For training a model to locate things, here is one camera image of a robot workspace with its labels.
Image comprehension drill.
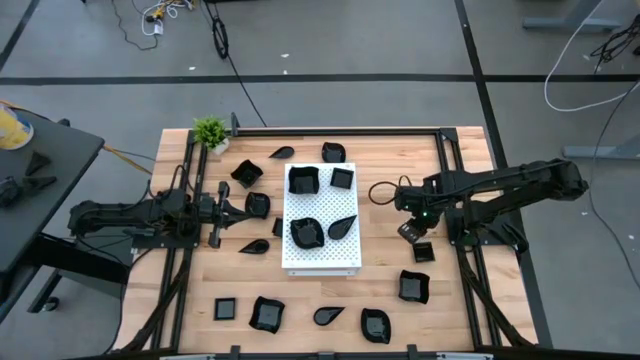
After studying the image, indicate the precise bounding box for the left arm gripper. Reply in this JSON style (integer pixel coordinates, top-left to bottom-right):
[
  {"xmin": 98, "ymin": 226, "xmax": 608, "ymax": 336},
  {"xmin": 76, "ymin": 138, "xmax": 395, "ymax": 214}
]
[{"xmin": 198, "ymin": 181, "xmax": 253, "ymax": 249}]

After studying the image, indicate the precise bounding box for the black angular bowl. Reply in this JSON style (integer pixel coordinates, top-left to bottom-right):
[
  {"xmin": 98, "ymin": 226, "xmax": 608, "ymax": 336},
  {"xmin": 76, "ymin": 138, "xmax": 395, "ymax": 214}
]
[{"xmin": 289, "ymin": 216, "xmax": 326, "ymax": 251}]

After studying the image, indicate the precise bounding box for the green plant in white pot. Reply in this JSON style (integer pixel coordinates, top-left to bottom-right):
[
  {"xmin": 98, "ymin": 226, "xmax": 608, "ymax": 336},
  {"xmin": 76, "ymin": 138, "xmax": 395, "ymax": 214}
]
[{"xmin": 193, "ymin": 116, "xmax": 231, "ymax": 157}]

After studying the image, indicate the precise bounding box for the white perforated metal rack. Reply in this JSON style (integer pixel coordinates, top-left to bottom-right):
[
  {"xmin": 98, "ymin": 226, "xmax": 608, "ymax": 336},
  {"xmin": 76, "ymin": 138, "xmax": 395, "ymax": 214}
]
[{"xmin": 281, "ymin": 161, "xmax": 363, "ymax": 278}]

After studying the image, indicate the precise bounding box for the black cup top centre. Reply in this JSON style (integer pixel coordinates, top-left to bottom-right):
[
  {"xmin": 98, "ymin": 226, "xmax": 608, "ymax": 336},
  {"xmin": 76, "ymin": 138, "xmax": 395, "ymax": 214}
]
[{"xmin": 321, "ymin": 141, "xmax": 347, "ymax": 164}]

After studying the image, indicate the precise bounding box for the dark grey side table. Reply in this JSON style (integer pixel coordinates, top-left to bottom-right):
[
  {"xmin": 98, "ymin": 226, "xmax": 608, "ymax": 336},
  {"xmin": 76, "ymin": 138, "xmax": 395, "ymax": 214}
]
[{"xmin": 0, "ymin": 107, "xmax": 132, "ymax": 326}]

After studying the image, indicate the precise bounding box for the grey desk foot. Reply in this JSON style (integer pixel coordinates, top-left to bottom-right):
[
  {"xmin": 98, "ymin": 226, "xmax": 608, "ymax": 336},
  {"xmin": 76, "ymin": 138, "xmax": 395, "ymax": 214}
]
[
  {"xmin": 562, "ymin": 133, "xmax": 640, "ymax": 162},
  {"xmin": 522, "ymin": 0, "xmax": 624, "ymax": 31}
]

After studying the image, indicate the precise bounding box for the black triangular part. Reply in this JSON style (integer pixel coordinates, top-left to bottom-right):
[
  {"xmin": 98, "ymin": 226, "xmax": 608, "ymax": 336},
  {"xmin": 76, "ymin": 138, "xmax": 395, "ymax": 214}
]
[
  {"xmin": 22, "ymin": 175, "xmax": 58, "ymax": 197},
  {"xmin": 25, "ymin": 151, "xmax": 52, "ymax": 176}
]

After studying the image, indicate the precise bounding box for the black bundled object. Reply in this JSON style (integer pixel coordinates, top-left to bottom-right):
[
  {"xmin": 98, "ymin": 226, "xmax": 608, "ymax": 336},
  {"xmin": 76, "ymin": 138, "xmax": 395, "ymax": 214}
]
[{"xmin": 0, "ymin": 175, "xmax": 22, "ymax": 209}]

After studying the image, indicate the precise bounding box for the yellow and white tub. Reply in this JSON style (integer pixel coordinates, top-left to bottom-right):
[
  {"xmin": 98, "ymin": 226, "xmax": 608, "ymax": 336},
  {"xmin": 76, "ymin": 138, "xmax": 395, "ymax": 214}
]
[{"xmin": 0, "ymin": 105, "xmax": 35, "ymax": 151}]

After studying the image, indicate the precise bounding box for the black aluminium table frame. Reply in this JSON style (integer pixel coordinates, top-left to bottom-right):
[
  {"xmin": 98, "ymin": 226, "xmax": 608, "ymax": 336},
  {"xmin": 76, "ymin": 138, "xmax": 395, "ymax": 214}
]
[{"xmin": 113, "ymin": 112, "xmax": 539, "ymax": 360}]

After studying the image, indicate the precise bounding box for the black looped floor cable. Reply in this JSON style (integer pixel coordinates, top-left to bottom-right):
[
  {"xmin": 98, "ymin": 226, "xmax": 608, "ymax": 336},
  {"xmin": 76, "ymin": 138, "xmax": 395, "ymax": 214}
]
[{"xmin": 202, "ymin": 0, "xmax": 269, "ymax": 129}]

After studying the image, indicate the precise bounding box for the white floor cable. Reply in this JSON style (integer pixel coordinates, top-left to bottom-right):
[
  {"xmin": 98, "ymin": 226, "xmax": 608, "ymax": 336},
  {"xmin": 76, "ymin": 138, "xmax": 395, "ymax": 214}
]
[{"xmin": 543, "ymin": 0, "xmax": 640, "ymax": 113}]

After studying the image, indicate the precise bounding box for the white and yellow cable bundle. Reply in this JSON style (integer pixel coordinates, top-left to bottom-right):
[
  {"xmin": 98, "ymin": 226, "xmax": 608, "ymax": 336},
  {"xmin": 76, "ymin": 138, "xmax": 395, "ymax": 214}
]
[{"xmin": 141, "ymin": 0, "xmax": 196, "ymax": 37}]

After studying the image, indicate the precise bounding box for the black tangled cable bundle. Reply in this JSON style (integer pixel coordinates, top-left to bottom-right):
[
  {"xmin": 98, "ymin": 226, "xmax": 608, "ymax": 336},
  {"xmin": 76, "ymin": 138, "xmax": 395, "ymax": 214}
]
[{"xmin": 589, "ymin": 13, "xmax": 640, "ymax": 64}]

